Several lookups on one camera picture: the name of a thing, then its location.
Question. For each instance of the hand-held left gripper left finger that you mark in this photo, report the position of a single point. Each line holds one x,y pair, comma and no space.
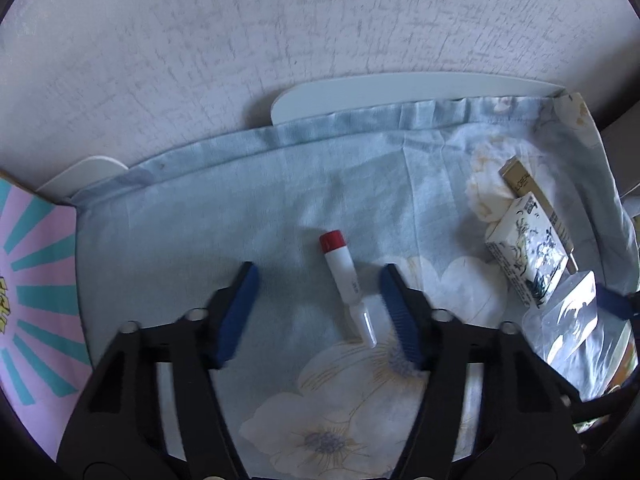
237,310

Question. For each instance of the cardboard box pink striped lining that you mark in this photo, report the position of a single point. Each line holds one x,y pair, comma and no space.
35,320

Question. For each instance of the white tube red cap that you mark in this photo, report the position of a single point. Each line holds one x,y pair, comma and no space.
340,270

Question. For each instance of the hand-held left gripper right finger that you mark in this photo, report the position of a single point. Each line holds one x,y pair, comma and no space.
400,315

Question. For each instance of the light blue floral cloth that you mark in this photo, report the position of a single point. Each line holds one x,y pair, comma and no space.
250,200

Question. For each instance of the gold box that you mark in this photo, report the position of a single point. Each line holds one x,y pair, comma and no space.
520,180

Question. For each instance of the clear plastic packet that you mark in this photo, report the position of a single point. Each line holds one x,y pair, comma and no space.
565,325

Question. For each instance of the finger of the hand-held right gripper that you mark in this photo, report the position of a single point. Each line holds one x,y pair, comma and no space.
620,304

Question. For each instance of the yellow floral blanket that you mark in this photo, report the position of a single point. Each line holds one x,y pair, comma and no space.
627,365

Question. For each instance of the white box black ink print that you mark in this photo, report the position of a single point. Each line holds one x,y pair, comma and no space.
525,255

